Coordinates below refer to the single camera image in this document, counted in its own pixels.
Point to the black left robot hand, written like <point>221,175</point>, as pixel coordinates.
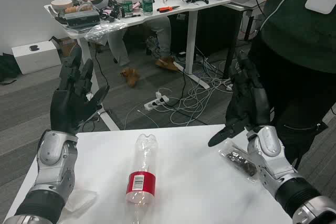
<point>65,108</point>

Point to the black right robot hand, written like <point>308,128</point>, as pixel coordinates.
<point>249,103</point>

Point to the bottle with red label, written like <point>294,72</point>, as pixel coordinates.
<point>141,182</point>

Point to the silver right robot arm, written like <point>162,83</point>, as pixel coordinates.
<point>270,150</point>

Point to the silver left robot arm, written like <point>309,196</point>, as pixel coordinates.
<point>52,155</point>

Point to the white cardboard box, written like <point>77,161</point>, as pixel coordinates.
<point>34,58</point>

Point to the clear packet with dark contents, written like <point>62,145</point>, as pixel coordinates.
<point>241,162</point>

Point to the brown cardboard box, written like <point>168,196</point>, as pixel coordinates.
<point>67,47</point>

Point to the desk with black legs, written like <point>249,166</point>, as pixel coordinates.
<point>235,37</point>

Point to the black bag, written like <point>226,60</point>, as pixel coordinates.
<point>8,66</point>

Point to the brown shoe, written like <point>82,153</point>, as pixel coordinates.
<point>166,64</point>
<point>131,77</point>

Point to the standing person in dark clothes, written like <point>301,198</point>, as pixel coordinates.
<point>302,37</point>

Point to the clear plastic bag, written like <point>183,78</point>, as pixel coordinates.
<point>105,31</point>

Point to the white power strip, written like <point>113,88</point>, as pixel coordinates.
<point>155,103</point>

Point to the grey equipment case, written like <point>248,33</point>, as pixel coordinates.
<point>82,19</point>

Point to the crumpled white tissue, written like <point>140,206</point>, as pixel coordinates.
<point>81,200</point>

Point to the white bowl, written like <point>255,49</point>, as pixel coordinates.
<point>61,5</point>

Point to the seated person in grey trousers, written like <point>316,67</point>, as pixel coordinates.
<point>162,32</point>

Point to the white standing desk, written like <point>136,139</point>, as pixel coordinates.
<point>157,15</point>

